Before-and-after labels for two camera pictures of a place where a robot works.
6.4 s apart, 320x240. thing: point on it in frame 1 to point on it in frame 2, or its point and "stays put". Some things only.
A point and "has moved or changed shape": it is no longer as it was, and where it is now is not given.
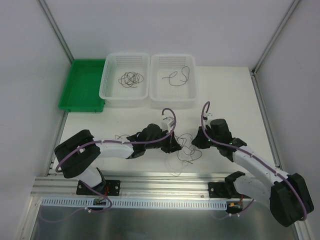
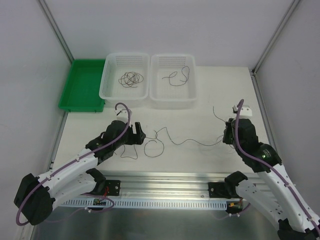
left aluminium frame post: x=57 y=31 stays put
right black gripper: x=200 y=140 to x=227 y=134
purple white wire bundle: x=188 y=153 has moved or changed shape
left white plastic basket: x=126 y=80 stays put
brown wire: x=128 y=78 stays put
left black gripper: x=169 y=143 to x=136 y=135
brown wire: x=129 y=79 stays put
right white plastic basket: x=172 y=81 stays put
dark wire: x=176 y=73 stays put
